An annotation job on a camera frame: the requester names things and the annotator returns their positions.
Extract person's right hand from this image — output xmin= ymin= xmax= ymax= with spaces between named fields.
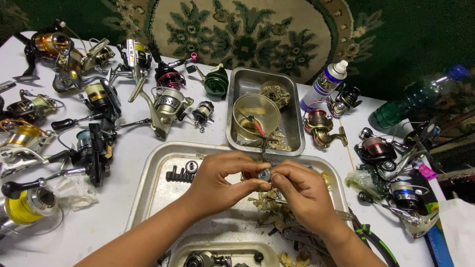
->
xmin=270 ymin=160 xmax=344 ymax=238

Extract person's left hand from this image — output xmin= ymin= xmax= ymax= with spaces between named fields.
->
xmin=184 ymin=151 xmax=272 ymax=220

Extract black bit set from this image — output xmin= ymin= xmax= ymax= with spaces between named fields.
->
xmin=165 ymin=165 xmax=196 ymax=183

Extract heap of dirty scraps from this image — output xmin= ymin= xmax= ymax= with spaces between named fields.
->
xmin=247 ymin=188 xmax=297 ymax=227

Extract silver folding multitool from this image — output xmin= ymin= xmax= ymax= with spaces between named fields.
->
xmin=281 ymin=226 xmax=329 ymax=256

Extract large shallow metal tray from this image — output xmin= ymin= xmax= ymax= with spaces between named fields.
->
xmin=125 ymin=142 xmax=354 ymax=267

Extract crumpled green plastic bag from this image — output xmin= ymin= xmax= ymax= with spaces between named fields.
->
xmin=344 ymin=165 xmax=387 ymax=201

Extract thin wooden stick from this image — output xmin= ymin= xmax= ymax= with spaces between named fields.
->
xmin=338 ymin=118 xmax=356 ymax=171

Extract small rounded metal tray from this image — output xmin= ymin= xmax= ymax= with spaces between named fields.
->
xmin=168 ymin=233 xmax=281 ymax=267

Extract thin metal tweezers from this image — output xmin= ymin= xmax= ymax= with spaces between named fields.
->
xmin=259 ymin=134 xmax=271 ymax=164

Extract red bronze fishing reel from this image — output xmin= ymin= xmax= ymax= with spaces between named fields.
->
xmin=303 ymin=109 xmax=349 ymax=149

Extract small black silver reel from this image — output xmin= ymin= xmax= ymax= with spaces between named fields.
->
xmin=185 ymin=100 xmax=216 ymax=133

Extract dark reel body part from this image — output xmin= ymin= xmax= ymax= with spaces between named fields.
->
xmin=183 ymin=251 xmax=233 ymax=267

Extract deep rectangular metal tray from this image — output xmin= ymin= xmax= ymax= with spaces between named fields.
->
xmin=226 ymin=67 xmax=306 ymax=156

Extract black reel with red spool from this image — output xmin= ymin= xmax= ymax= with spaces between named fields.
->
xmin=354 ymin=127 xmax=422 ymax=182

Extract champagne silver fishing reel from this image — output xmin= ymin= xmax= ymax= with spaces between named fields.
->
xmin=116 ymin=77 xmax=194 ymax=140

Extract clear plastic bowl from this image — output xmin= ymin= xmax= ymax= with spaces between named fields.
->
xmin=233 ymin=93 xmax=282 ymax=142

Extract silver reel with blue spool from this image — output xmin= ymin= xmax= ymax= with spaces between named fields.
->
xmin=358 ymin=179 xmax=441 ymax=239

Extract green fishing reel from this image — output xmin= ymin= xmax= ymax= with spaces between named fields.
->
xmin=186 ymin=63 xmax=230 ymax=99

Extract black silver fishing reel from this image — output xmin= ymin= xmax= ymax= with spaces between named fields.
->
xmin=327 ymin=83 xmax=363 ymax=118

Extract heap of dry scraps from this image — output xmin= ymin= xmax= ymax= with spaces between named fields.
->
xmin=259 ymin=85 xmax=294 ymax=152

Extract white blue spray can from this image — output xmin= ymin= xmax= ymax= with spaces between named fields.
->
xmin=299 ymin=60 xmax=349 ymax=113

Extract black pink fishing reel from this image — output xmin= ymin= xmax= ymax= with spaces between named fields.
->
xmin=148 ymin=42 xmax=198 ymax=90

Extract pink tag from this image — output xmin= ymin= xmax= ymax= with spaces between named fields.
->
xmin=415 ymin=159 xmax=439 ymax=181

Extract black reel with blue spool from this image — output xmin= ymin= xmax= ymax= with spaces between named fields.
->
xmin=44 ymin=123 xmax=118 ymax=188

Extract dark fishing reel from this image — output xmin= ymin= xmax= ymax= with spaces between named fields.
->
xmin=402 ymin=119 xmax=443 ymax=151

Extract crumpled white tissue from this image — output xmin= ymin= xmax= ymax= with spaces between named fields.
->
xmin=54 ymin=176 xmax=99 ymax=212

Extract green bottle with blue cap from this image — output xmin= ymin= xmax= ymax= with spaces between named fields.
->
xmin=368 ymin=65 xmax=470 ymax=131

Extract blue black box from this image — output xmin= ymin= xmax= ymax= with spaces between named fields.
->
xmin=417 ymin=174 xmax=455 ymax=267

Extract black reel with gold spool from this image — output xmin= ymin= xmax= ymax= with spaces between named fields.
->
xmin=51 ymin=79 xmax=123 ymax=131

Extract silver yellow fishing reel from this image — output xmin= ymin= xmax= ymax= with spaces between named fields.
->
xmin=110 ymin=39 xmax=153 ymax=85

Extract white paper sheet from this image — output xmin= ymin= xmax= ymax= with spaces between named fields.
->
xmin=438 ymin=198 xmax=475 ymax=267

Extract gold silver fishing reel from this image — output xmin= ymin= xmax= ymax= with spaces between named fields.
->
xmin=53 ymin=37 xmax=116 ymax=94

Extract silver reel with yellow line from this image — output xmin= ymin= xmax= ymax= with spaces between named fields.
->
xmin=0 ymin=168 xmax=87 ymax=239

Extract white gold fishing reel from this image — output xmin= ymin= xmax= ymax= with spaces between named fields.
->
xmin=0 ymin=118 xmax=56 ymax=178

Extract olive grey fishing reel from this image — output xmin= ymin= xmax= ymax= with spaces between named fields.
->
xmin=5 ymin=89 xmax=66 ymax=124

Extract black gold fishing reel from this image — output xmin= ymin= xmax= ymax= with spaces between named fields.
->
xmin=12 ymin=20 xmax=75 ymax=81

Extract clear handled screwdriver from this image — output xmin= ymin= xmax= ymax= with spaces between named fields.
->
xmin=266 ymin=195 xmax=354 ymax=222

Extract red handled brush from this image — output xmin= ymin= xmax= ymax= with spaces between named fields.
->
xmin=236 ymin=108 xmax=266 ymax=137

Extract green black handled pliers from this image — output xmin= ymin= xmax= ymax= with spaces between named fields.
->
xmin=348 ymin=207 xmax=400 ymax=267

